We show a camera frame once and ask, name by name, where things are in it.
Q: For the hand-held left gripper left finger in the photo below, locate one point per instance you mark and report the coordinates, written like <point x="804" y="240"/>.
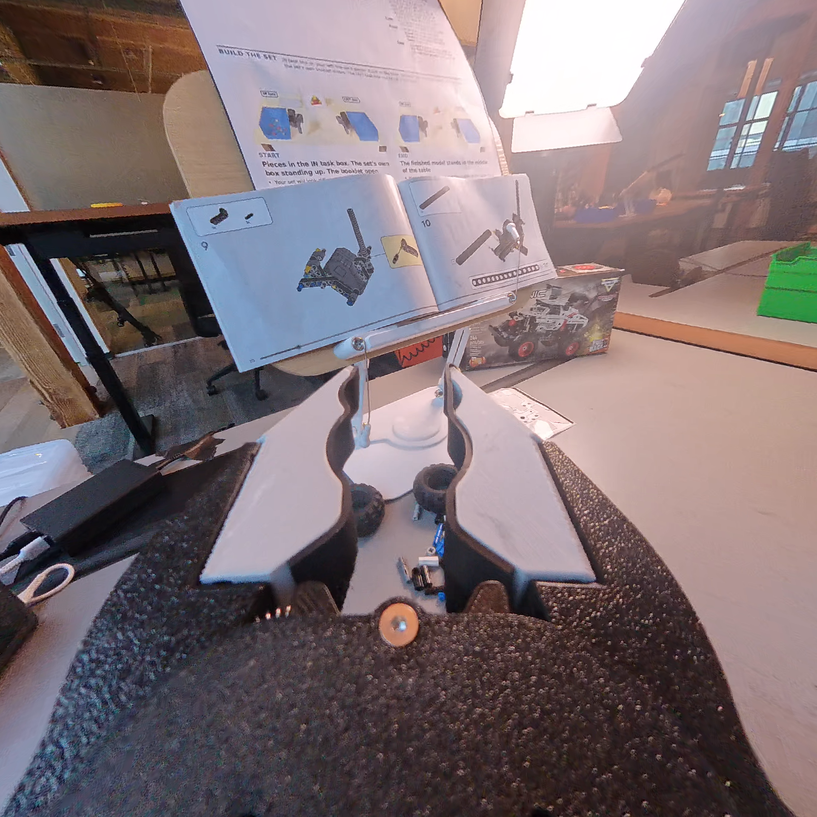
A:
<point x="275" y="511"/>

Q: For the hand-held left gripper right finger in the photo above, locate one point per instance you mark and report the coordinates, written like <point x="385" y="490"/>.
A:
<point x="524" y="511"/>

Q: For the pile of small building bricks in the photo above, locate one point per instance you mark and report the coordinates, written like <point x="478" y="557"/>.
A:
<point x="421" y="568"/>

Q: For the instruction booklet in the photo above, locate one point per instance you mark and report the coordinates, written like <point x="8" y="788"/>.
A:
<point x="281" y="275"/>

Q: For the grey desk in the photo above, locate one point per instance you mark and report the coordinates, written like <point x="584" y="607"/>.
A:
<point x="715" y="511"/>

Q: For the white printed task sheet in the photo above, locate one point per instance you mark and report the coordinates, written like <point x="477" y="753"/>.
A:
<point x="332" y="77"/>

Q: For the clear sticker sheet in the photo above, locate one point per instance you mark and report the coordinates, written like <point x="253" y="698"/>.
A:
<point x="534" y="412"/>

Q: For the white book stand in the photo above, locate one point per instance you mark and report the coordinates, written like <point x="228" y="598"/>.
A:
<point x="415" y="428"/>

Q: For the black power adapter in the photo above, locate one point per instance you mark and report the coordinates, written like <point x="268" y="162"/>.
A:
<point x="89" y="504"/>

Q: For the toy truck box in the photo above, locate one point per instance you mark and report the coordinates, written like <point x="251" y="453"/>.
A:
<point x="549" y="319"/>

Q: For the scissors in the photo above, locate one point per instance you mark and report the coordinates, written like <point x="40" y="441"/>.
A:
<point x="45" y="581"/>

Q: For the wood-edged table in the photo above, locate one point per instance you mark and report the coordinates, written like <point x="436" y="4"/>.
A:
<point x="728" y="313"/>

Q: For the green plastic crate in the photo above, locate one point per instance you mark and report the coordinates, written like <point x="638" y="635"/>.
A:
<point x="789" y="284"/>

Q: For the paned window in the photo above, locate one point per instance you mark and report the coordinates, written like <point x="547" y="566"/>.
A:
<point x="747" y="128"/>

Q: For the bright studio light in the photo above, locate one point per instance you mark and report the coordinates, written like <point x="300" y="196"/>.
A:
<point x="575" y="64"/>

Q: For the wooden post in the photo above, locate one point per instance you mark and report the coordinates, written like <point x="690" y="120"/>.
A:
<point x="38" y="345"/>

